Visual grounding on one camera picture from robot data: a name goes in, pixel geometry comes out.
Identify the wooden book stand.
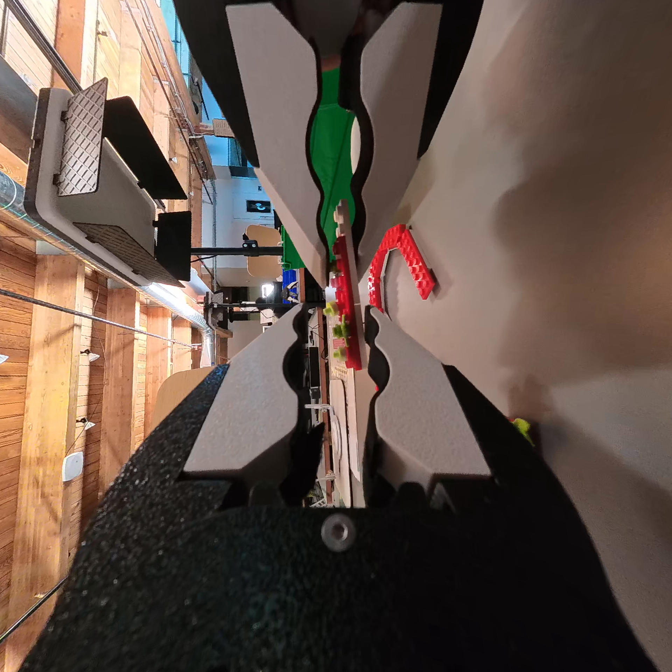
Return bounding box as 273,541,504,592
152,366,348,507
246,224,285,279

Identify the silver ventilation duct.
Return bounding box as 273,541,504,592
0,169,217,366

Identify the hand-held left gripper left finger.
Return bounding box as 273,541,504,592
184,303,324,491

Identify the red lego strip with flowers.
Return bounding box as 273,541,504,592
324,199,369,372

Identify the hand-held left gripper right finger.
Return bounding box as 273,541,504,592
364,306,494,488

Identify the small green bin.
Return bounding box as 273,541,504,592
280,225,306,270

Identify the red lego heart frame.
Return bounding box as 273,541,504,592
367,224,438,314

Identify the large green plastic bin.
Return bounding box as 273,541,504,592
309,67,359,263

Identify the hanging ceiling light panel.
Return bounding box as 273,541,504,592
25,78,193,288

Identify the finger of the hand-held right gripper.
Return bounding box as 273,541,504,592
226,2,330,288
338,2,445,261

